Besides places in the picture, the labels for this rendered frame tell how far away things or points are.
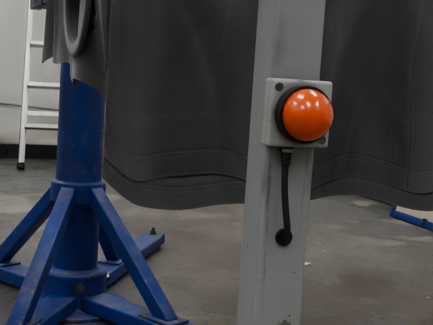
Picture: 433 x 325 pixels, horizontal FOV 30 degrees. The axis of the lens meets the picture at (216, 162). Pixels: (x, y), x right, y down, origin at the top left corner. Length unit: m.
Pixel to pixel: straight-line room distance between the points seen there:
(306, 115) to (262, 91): 0.06
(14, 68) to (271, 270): 4.93
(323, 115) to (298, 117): 0.02
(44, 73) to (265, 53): 4.92
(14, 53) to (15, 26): 0.18
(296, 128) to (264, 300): 0.14
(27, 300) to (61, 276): 0.25
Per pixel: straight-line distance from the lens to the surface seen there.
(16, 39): 5.49
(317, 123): 0.57
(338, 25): 0.95
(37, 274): 2.03
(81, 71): 0.94
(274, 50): 0.60
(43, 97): 5.52
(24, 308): 1.98
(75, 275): 2.21
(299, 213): 0.62
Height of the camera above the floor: 0.68
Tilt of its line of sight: 6 degrees down
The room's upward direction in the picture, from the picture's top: 4 degrees clockwise
